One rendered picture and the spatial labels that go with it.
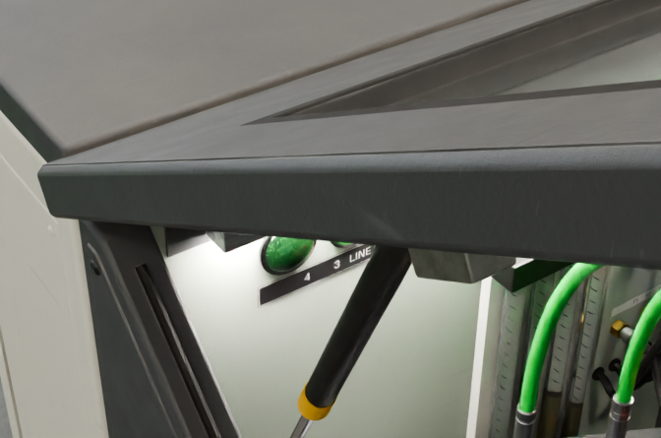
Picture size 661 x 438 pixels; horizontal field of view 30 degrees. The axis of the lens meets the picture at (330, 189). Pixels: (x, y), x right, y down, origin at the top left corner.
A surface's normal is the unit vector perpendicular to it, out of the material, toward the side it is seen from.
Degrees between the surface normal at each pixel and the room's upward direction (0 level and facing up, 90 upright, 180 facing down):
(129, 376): 90
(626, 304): 90
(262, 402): 90
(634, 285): 90
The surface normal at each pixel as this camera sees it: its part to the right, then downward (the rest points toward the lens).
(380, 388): 0.57, 0.48
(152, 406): -0.82, 0.33
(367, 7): 0.00, -0.82
